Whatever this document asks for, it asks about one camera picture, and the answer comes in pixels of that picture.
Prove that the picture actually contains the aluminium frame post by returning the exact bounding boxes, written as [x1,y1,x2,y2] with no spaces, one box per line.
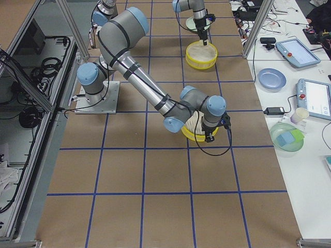
[242,0,274,59]

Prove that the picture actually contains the white paper cup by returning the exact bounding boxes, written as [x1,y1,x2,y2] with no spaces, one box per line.
[290,107,309,124]

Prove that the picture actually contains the near blue teach pendant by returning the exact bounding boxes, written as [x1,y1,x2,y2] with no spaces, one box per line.
[296,79,330,120]

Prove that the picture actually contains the far blue teach pendant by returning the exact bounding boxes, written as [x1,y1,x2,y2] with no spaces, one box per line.
[275,38,321,68]

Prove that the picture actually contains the clear green bowl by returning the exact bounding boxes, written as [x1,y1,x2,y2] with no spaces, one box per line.
[270,122,305,152]

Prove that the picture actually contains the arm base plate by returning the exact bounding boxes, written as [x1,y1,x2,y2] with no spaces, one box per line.
[74,80,120,114]

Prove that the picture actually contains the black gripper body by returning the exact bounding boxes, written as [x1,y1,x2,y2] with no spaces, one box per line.
[202,123,218,137]
[194,18,209,36]

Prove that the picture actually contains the black power adapter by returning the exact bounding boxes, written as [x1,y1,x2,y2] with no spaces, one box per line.
[263,107,285,116]

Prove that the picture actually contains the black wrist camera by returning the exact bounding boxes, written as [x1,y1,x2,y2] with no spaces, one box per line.
[220,112,231,130]
[205,13,216,22]

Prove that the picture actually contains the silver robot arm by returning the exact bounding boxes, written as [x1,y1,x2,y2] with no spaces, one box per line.
[77,7,231,142]
[91,0,215,45]

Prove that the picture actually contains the yellow bamboo steamer basket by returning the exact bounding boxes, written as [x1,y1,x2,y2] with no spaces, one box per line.
[181,111,206,142]

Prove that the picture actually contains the blue sponge block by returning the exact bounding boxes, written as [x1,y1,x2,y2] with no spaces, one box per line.
[276,132,294,147]

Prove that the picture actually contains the light green plate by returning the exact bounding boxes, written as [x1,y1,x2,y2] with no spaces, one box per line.
[185,17,211,33]

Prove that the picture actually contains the green sponge block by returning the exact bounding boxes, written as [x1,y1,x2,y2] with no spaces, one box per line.
[290,129,305,143]

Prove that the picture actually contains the black webcam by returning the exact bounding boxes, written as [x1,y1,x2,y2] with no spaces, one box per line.
[260,37,276,51]

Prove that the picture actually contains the blue teach pendant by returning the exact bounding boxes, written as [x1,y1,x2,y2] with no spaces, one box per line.
[275,38,321,68]
[296,79,330,120]

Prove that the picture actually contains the blue plate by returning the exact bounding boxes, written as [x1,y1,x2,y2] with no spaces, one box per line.
[258,68,287,92]

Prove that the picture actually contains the yellow steamer with paper liner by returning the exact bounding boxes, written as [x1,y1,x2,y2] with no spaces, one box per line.
[185,40,218,70]

